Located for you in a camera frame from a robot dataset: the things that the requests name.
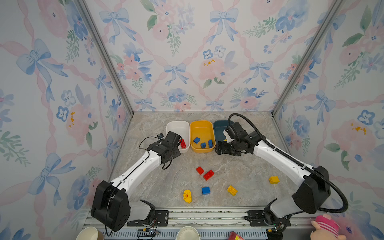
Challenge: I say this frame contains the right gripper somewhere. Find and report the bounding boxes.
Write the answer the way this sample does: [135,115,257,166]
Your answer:
[213,140,240,156]

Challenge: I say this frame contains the yellow plastic container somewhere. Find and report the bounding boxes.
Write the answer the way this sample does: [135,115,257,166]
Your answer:
[190,121,216,154]

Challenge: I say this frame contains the dark teal plastic container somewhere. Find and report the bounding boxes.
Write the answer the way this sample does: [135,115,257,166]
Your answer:
[213,120,234,143]

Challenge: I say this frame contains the white plastic container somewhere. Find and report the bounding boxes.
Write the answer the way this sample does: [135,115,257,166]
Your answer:
[166,121,191,154]

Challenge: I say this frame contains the small red lego brick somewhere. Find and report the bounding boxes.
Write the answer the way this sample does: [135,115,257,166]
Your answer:
[196,167,205,175]

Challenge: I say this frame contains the yellow lego brick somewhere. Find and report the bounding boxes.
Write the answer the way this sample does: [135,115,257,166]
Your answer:
[227,185,238,196]
[269,176,280,184]

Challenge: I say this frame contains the yellow duck lego piece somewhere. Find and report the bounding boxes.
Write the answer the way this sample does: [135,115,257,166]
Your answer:
[183,190,192,204]

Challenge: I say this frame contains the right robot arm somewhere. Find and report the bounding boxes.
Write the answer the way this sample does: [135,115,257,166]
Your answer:
[219,131,331,226]

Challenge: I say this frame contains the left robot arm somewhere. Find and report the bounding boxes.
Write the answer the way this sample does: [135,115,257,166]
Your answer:
[91,132,183,232]

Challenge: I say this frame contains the white bowl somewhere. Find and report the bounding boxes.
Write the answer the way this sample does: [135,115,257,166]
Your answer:
[176,226,201,240]

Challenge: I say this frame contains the red packet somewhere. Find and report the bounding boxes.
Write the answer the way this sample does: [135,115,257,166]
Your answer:
[228,231,245,240]

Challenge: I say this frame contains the paper cup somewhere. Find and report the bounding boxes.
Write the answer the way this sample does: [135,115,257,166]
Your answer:
[76,227,105,240]

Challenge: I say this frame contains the pink plush toy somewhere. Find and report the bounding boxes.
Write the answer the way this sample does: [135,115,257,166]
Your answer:
[310,214,347,240]

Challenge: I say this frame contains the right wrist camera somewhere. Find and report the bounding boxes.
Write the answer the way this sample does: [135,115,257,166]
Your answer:
[224,122,248,143]

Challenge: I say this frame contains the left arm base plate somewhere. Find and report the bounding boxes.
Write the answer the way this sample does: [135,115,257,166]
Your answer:
[127,210,170,228]

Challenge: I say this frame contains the aluminium mounting rail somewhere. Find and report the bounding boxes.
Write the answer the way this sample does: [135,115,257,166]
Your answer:
[83,207,325,230]

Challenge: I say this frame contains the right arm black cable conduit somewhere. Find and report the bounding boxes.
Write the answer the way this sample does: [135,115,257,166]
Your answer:
[227,113,349,214]

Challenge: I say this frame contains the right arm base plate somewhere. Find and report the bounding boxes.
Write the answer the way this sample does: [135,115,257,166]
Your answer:
[247,209,291,227]

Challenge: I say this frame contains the left aluminium corner post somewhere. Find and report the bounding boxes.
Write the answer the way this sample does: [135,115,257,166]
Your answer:
[74,0,134,117]

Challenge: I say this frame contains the aluminium corner post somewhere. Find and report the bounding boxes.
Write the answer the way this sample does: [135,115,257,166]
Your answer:
[74,0,134,117]
[271,0,344,117]

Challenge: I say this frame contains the right aluminium corner post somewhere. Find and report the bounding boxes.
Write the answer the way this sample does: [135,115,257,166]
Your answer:
[271,0,344,117]

